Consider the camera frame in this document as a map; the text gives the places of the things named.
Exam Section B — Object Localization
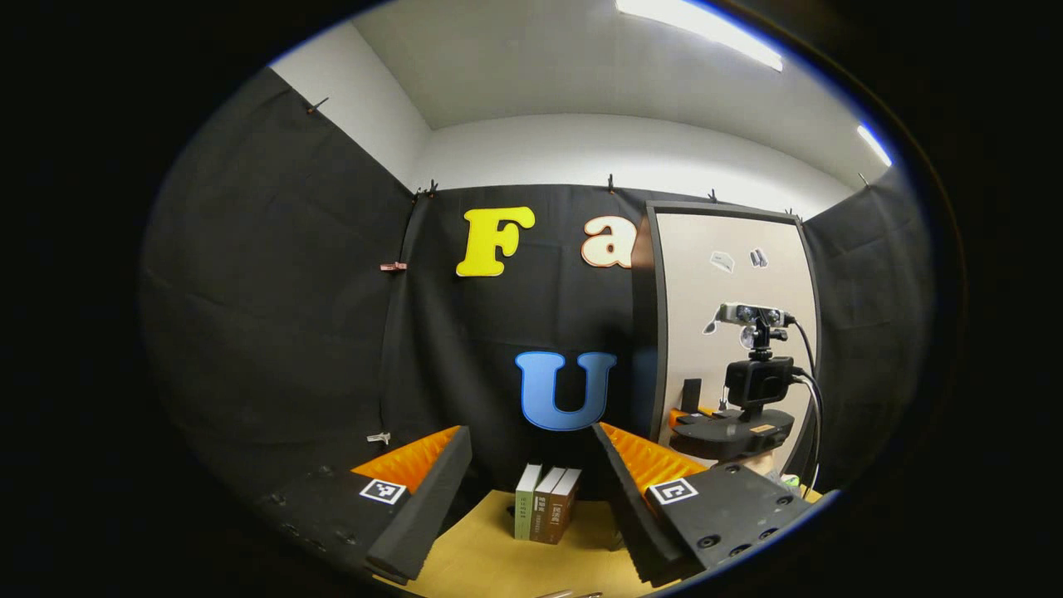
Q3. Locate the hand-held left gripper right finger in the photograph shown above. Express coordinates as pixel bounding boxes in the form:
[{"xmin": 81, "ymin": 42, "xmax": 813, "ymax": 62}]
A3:
[{"xmin": 590, "ymin": 422, "xmax": 819, "ymax": 589}]

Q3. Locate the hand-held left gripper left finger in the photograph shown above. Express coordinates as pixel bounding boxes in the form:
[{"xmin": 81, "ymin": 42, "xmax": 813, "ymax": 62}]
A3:
[{"xmin": 249, "ymin": 425, "xmax": 474, "ymax": 586}]

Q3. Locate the grey cabinet door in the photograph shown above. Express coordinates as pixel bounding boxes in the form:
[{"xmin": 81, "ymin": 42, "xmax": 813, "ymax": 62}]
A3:
[{"xmin": 659, "ymin": 213, "xmax": 820, "ymax": 498}]

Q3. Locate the grey cabinet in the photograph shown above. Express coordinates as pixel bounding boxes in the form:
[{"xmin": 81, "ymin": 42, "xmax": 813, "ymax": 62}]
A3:
[{"xmin": 631, "ymin": 199, "xmax": 825, "ymax": 499}]

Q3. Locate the brown book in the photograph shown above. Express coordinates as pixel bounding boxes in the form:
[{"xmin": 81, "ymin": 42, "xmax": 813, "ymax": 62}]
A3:
[{"xmin": 548, "ymin": 468, "xmax": 583, "ymax": 546}]

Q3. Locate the black backdrop cloth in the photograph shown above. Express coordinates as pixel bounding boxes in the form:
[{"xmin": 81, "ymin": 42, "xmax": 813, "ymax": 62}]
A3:
[{"xmin": 137, "ymin": 66, "xmax": 935, "ymax": 503}]

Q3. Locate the small ceiling light panel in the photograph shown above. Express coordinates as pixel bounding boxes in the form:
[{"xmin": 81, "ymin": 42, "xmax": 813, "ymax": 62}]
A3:
[{"xmin": 857, "ymin": 122, "xmax": 894, "ymax": 168}]

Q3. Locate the long ceiling light panel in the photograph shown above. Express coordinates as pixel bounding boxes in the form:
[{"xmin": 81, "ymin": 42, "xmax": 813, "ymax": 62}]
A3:
[{"xmin": 615, "ymin": 0, "xmax": 786, "ymax": 72}]

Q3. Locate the black camera cable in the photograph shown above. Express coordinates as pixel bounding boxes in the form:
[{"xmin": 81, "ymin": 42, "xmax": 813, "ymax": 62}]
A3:
[{"xmin": 785, "ymin": 318, "xmax": 825, "ymax": 499}]

